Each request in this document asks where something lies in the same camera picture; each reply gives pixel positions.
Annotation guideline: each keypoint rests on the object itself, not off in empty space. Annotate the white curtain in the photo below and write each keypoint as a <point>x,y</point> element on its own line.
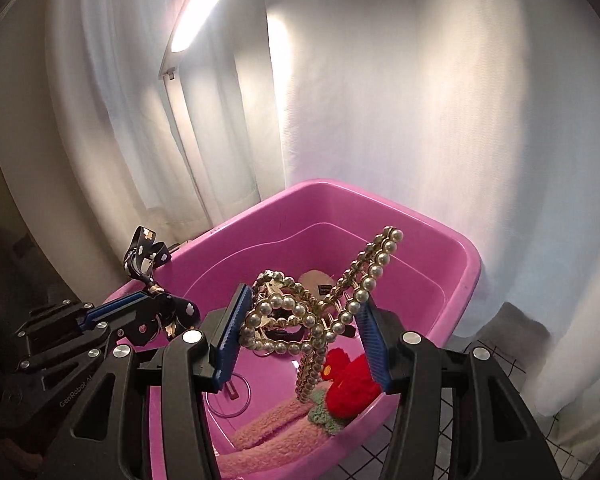
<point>482,114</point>

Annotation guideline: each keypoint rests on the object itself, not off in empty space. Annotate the black digital wristwatch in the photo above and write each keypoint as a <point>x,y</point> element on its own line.
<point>276,325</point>

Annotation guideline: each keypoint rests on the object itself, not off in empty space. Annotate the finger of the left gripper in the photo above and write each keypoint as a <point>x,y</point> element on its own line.
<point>70,319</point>
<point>46,344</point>

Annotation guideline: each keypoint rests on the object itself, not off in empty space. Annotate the black floral hair bow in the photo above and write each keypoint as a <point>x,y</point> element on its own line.
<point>159,310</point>

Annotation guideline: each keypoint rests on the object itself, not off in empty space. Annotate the beige plush hair clip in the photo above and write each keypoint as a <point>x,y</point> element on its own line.
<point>318,283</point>

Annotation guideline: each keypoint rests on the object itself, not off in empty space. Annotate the pink fuzzy flower headband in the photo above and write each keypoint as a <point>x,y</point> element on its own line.
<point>294,429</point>

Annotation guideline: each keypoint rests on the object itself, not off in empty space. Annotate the pearl hair claw clip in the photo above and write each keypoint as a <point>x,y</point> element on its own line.
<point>351,293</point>

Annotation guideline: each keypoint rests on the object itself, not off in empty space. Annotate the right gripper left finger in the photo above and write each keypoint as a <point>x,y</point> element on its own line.
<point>142,416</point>

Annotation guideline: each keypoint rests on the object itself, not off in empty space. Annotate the silver plain bangle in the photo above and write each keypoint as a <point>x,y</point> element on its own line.
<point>219,405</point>

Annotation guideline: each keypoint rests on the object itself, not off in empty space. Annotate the brown hair clip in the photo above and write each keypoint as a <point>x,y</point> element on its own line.
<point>231,391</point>

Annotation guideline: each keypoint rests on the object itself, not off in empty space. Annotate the pink plastic tub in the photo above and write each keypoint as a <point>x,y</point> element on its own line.
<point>322,225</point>

